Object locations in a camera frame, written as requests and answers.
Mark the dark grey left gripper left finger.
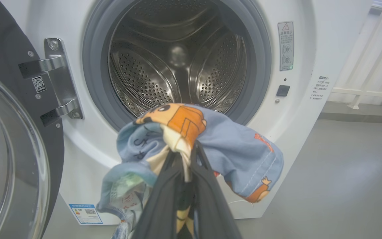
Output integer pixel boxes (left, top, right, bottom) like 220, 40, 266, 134
133, 149, 185, 239

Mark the metal washing machine door hinge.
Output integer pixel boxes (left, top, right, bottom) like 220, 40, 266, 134
19, 38, 84, 126

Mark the blue energy label sticker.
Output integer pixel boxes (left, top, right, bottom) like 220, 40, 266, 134
68, 203, 103, 225

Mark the blue cartoon print garment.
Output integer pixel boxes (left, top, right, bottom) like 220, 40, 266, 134
96, 103, 284, 239

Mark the white front-load washing machine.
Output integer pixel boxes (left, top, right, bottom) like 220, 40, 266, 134
0, 0, 374, 226

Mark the white metal railing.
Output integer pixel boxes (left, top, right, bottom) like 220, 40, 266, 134
330, 0, 382, 110

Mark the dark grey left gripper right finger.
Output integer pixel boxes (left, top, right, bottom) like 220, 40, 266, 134
190, 143, 243, 239

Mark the dark round washer door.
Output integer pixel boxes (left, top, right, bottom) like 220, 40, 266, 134
0, 0, 65, 239

